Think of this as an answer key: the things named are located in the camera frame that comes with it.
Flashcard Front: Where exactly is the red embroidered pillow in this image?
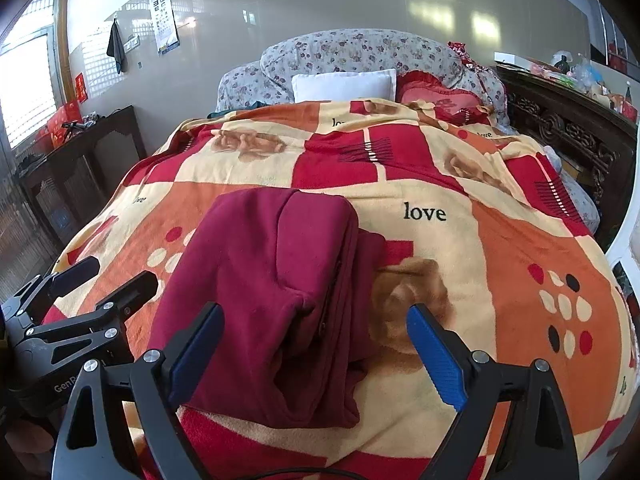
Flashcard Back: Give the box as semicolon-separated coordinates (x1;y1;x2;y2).
396;70;492;126

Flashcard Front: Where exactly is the white pillow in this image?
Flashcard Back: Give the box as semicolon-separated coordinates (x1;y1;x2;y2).
292;70;397;103

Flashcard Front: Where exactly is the teal cloth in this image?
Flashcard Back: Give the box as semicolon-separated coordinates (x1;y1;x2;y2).
206;101;269;119

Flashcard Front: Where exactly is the red gift box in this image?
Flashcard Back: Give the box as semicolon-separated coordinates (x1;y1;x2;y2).
47;100;82;148

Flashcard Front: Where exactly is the red orange patterned blanket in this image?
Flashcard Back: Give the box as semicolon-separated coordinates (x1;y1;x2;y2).
47;100;639;479

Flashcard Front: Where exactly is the dark carved wooden headboard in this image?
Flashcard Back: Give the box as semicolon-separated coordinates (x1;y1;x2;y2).
496;63;637;248

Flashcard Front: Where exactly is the person left hand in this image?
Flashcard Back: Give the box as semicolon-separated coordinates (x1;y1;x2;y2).
6;420;54;454

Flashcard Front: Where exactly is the wall calendar poster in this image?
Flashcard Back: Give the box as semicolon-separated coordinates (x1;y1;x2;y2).
149;0;180;55

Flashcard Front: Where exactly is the floral quilt bundle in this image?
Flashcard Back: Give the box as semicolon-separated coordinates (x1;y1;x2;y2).
216;28;510;128

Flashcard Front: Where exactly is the red wall decoration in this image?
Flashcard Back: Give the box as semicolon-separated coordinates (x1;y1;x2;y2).
74;73;88;103

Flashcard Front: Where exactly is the dark wooden side table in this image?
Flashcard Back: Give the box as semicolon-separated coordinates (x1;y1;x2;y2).
17;105;148;249

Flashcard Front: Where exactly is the dark hanging cloth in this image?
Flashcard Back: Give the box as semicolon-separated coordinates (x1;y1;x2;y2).
106;18;126;74

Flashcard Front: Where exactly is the maroon fleece garment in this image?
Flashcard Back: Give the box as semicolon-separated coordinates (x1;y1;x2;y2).
150;188;385;428

